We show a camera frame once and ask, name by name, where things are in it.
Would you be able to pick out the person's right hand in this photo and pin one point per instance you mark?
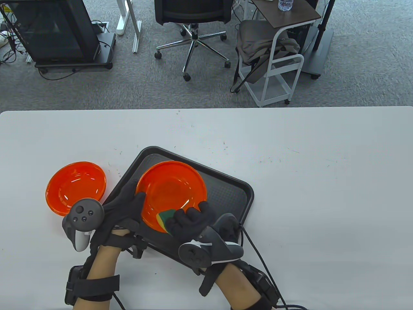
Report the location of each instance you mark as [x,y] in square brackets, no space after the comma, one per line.
[190,226]

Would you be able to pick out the person's left hand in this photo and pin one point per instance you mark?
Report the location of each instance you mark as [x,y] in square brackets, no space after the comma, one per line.
[122,210]

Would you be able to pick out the green yellow sponge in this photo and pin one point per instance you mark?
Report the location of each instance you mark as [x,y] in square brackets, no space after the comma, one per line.
[164,219]

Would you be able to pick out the person's left forearm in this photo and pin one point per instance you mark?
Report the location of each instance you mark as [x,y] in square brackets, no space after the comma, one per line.
[100,261]

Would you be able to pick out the grey right hand controller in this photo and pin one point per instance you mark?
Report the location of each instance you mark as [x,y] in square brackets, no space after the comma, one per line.
[213,248]

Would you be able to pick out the grey hand controller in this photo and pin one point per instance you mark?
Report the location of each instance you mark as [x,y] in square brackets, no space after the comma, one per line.
[84,213]
[213,248]

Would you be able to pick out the grey left hand controller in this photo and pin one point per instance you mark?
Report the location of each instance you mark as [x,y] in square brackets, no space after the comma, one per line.
[84,213]

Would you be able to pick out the black tray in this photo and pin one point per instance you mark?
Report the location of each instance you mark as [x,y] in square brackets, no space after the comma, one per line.
[226,197]

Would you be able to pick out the white aluminium foot bar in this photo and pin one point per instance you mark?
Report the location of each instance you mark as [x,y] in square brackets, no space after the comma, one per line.
[137,37]

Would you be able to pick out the floor outlet box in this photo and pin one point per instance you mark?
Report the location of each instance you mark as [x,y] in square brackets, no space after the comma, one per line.
[100,27]

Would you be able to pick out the white desk leg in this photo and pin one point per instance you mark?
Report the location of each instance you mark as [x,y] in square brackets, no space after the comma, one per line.
[124,19]

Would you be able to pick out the black rolling display cabinet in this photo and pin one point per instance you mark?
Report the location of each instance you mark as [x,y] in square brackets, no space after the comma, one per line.
[55,29]

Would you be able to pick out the grey jacket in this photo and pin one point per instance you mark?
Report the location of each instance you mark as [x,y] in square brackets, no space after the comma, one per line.
[255,42]

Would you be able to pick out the grey stand base black pole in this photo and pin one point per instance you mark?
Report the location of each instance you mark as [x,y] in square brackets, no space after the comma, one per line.
[317,61]

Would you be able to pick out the black office chair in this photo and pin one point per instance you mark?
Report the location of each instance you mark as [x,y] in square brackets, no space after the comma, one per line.
[193,9]

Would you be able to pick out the white cart with wood top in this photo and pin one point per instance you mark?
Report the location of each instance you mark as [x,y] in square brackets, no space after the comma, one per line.
[290,16]

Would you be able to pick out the clear water bottle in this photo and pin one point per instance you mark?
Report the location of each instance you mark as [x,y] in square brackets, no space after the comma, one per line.
[285,4]

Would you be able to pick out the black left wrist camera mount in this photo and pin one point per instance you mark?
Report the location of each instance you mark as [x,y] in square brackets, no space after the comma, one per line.
[137,248]

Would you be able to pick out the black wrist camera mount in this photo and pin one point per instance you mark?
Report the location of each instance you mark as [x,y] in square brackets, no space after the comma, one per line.
[208,282]
[137,248]

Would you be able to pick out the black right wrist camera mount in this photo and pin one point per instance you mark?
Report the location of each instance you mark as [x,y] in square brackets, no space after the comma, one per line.
[208,282]

